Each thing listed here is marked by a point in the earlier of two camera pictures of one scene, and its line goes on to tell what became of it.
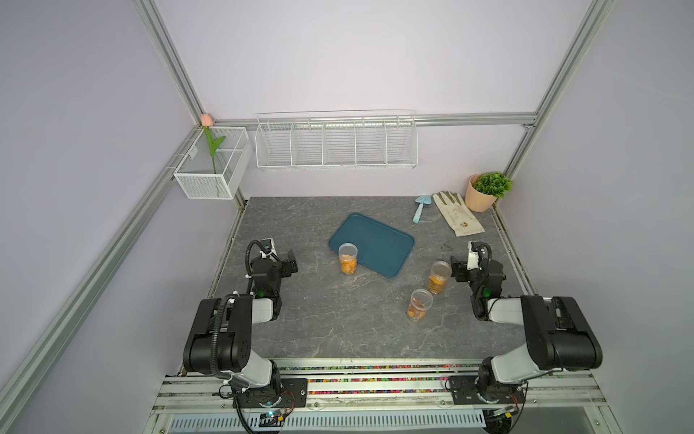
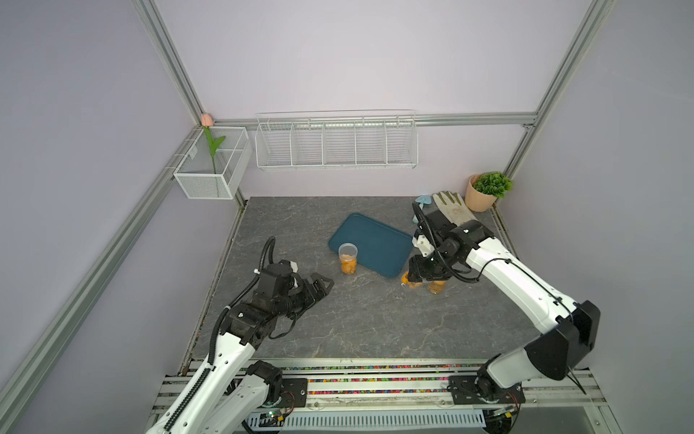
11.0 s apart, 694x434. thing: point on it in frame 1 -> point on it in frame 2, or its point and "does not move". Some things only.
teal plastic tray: [379, 249] does not move
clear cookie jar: [421, 300] -> [406, 282]
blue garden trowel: [422, 200] does not move
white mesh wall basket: [215, 163] does not move
